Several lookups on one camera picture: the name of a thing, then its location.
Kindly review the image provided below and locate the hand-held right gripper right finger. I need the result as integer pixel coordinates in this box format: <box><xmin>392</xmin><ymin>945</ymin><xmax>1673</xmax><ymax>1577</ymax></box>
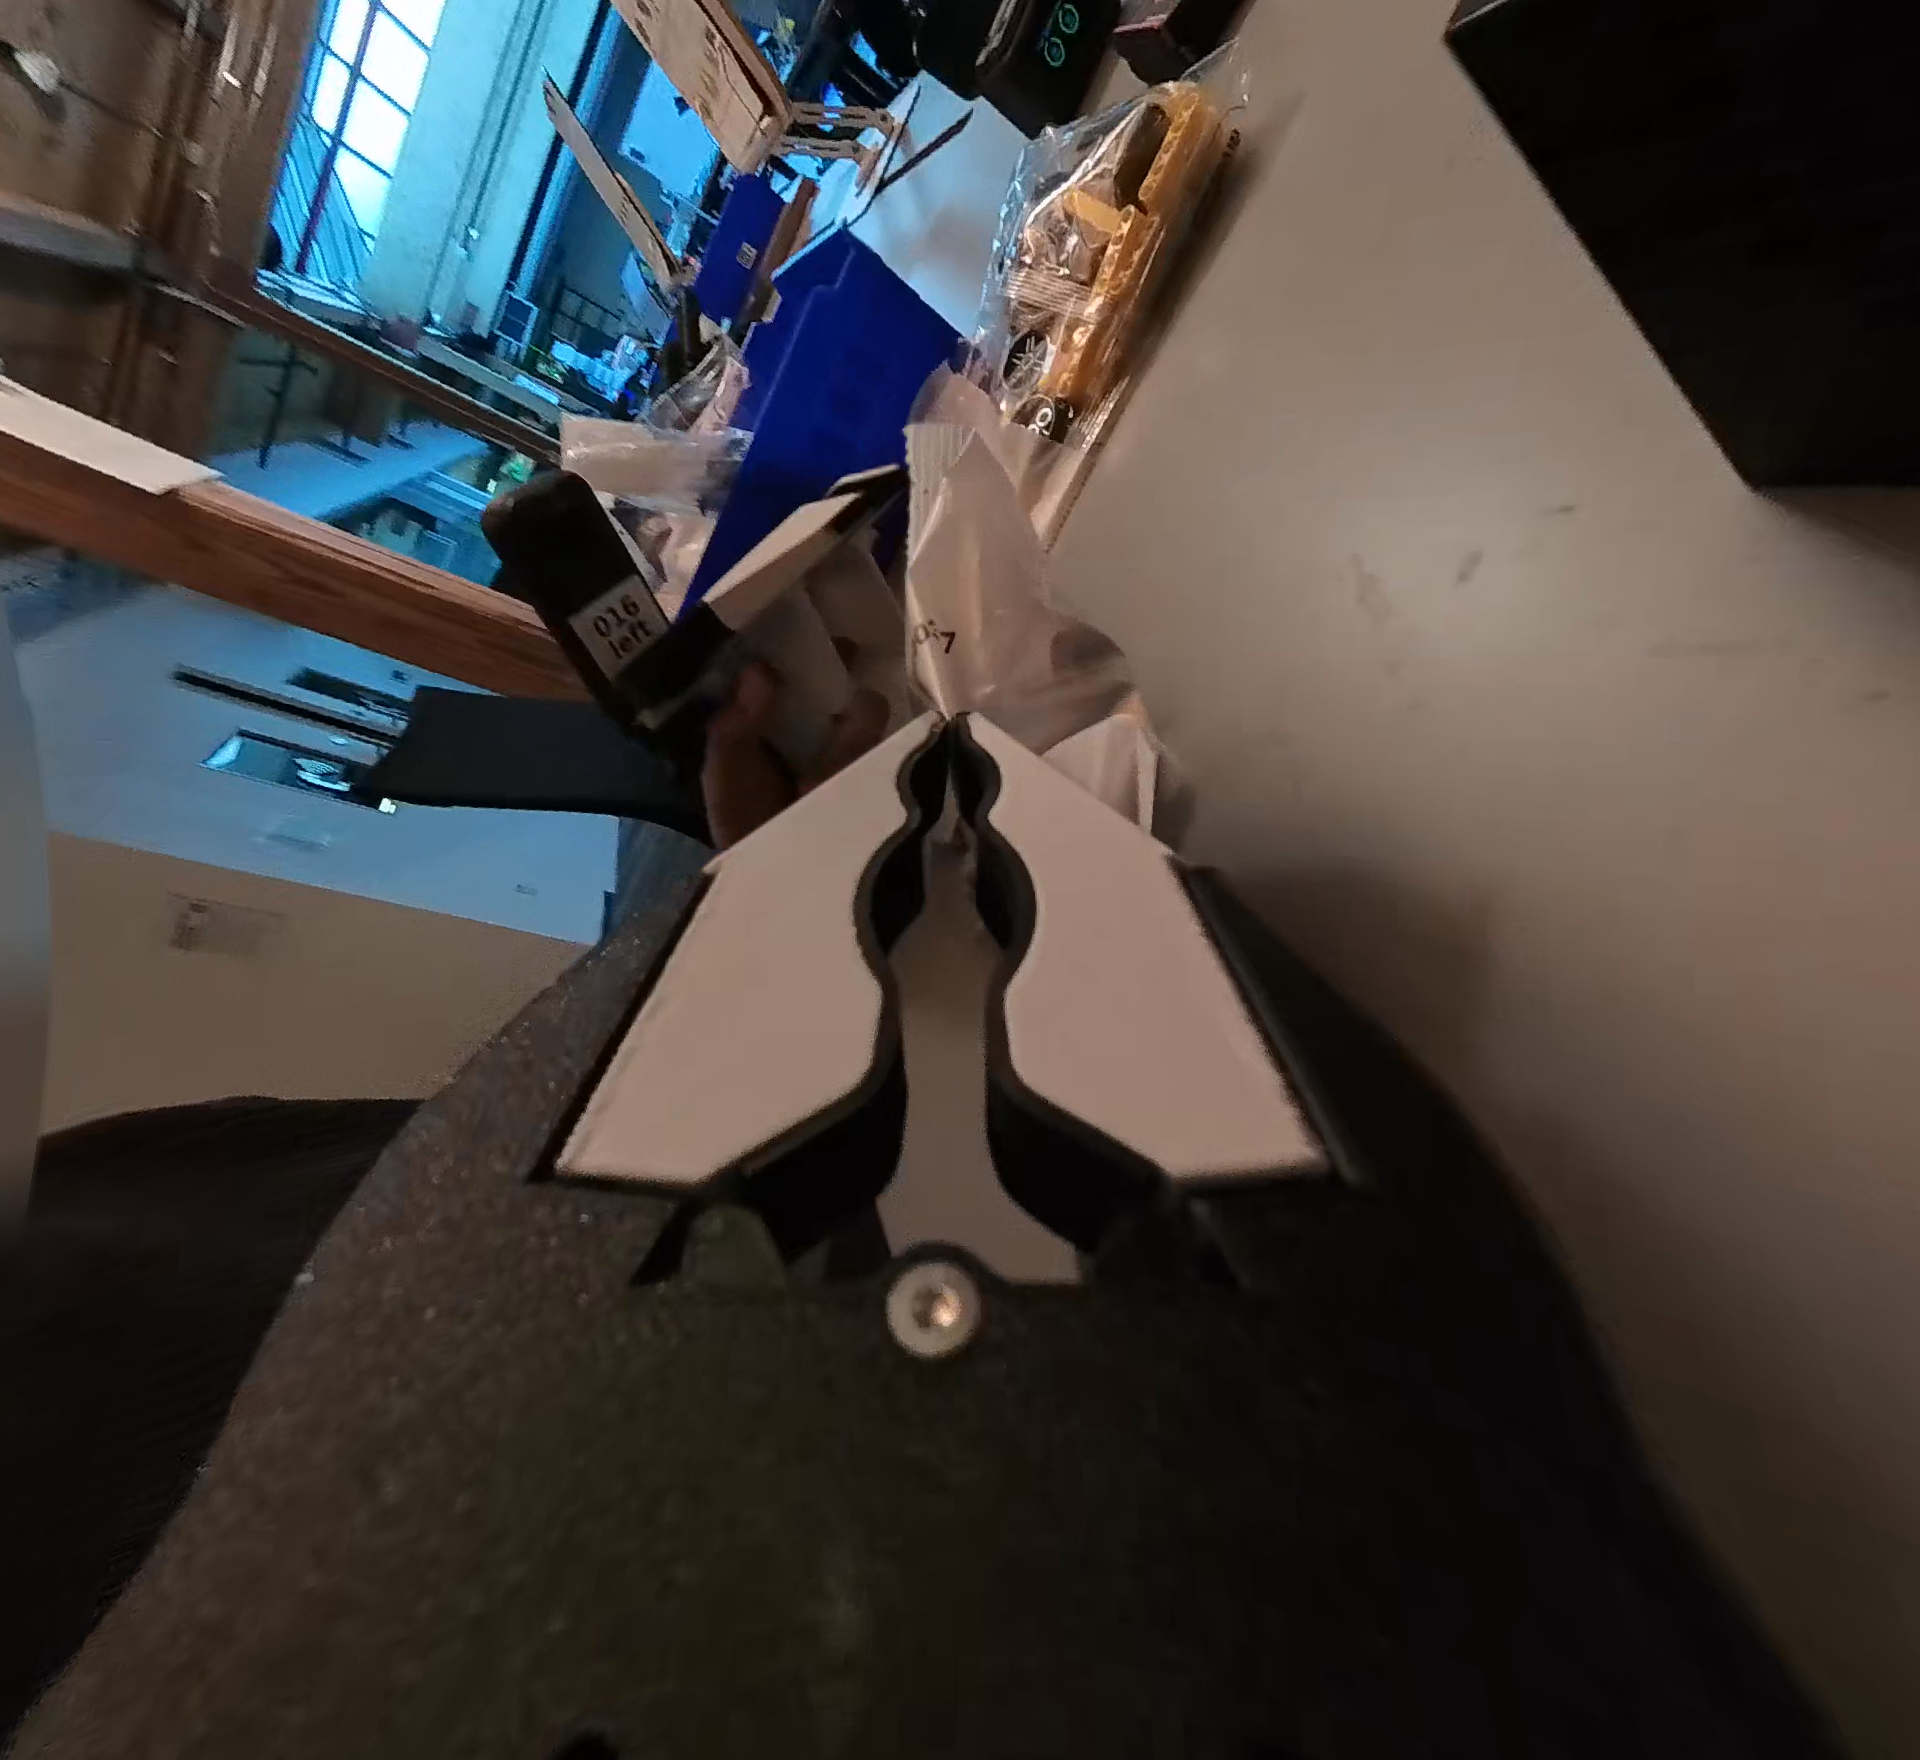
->
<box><xmin>953</xmin><ymin>710</ymin><xmax>1337</xmax><ymax>1259</ymax></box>

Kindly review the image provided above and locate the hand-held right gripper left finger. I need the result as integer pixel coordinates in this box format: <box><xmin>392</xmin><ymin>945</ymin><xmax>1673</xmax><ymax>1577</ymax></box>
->
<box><xmin>555</xmin><ymin>710</ymin><xmax>951</xmax><ymax>1259</ymax></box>

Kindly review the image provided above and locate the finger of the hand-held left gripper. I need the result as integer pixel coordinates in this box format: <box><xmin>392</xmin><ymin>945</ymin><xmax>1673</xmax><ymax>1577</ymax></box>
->
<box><xmin>698</xmin><ymin>469</ymin><xmax>912</xmax><ymax>634</ymax></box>

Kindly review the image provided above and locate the small clear parts bag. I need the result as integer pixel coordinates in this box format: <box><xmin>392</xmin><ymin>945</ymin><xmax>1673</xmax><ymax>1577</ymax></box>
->
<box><xmin>897</xmin><ymin>418</ymin><xmax>1188</xmax><ymax>1282</ymax></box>

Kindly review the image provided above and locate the person's left hand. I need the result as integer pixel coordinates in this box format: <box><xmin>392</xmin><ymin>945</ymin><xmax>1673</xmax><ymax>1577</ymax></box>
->
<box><xmin>703</xmin><ymin>661</ymin><xmax>901</xmax><ymax>851</ymax></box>

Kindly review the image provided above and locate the crumpled clear parts bag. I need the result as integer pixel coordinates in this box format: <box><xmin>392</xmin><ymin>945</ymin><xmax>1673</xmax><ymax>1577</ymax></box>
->
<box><xmin>558</xmin><ymin>335</ymin><xmax>752</xmax><ymax>593</ymax></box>

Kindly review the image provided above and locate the blue plastic bin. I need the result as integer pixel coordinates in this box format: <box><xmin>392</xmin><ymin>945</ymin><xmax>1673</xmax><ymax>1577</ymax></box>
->
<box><xmin>698</xmin><ymin>169</ymin><xmax>820</xmax><ymax>323</ymax></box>
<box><xmin>676</xmin><ymin>234</ymin><xmax>969</xmax><ymax>623</ymax></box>

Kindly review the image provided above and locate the wooden book stand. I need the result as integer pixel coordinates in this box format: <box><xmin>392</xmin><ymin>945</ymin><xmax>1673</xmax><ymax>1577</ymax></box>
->
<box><xmin>773</xmin><ymin>95</ymin><xmax>890</xmax><ymax>169</ymax></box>

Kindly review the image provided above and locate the clear bag of yellow beams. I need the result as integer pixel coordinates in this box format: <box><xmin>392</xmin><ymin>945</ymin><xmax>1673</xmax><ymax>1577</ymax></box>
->
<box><xmin>961</xmin><ymin>42</ymin><xmax>1255</xmax><ymax>547</ymax></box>

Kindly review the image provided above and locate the black charging case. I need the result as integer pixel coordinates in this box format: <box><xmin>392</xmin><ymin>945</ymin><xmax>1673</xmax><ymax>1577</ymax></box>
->
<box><xmin>939</xmin><ymin>0</ymin><xmax>1122</xmax><ymax>138</ymax></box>

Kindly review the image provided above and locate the black device with red mark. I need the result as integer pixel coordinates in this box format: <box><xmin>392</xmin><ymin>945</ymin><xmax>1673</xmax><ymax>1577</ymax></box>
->
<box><xmin>1118</xmin><ymin>0</ymin><xmax>1259</xmax><ymax>84</ymax></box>

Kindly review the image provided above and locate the black perforated block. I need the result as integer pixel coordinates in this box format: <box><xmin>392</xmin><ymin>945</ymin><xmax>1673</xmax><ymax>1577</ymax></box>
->
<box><xmin>1445</xmin><ymin>0</ymin><xmax>1920</xmax><ymax>491</ymax></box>

